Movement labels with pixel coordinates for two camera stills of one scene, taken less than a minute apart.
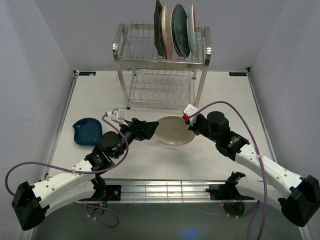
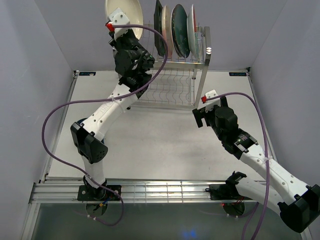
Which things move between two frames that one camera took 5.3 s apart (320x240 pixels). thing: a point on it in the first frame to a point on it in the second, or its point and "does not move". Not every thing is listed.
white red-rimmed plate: [192, 30] does not move
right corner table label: [237, 74] does not move
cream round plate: [173, 130] to [132, 9]
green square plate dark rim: [158, 30] does not move
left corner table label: [88, 73] does not move
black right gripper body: [200, 127] to [210, 120]
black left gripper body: [129, 133] to [128, 42]
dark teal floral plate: [179, 31] does not move
